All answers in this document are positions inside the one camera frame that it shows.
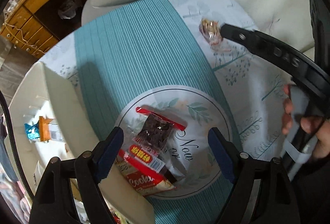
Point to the blue foil snack packet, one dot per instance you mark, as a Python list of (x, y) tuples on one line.
[(32, 131)]

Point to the red white cookies packet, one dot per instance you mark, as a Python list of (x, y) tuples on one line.
[(143, 179)]

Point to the white plastic storage bin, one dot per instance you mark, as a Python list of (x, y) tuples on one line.
[(44, 93)]

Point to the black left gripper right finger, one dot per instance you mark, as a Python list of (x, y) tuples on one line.
[(261, 191)]

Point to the dark blue clothing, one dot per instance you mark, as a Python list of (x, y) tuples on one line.
[(5, 161)]

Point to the right human hand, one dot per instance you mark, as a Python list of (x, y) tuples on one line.
[(313, 124)]

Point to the pink bedding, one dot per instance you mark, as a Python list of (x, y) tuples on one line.
[(14, 198)]

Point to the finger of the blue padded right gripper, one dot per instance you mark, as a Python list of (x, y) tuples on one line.
[(256, 42)]

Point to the clear nut candy packet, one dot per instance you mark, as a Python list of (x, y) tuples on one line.
[(210, 30)]

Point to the teal and white tablecloth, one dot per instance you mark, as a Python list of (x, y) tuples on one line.
[(151, 52)]

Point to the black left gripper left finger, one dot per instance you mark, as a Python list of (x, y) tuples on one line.
[(54, 202)]

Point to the red brownie snack packet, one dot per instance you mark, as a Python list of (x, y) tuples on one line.
[(145, 147)]

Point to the orange white snack packet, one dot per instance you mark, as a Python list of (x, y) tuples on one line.
[(49, 130)]

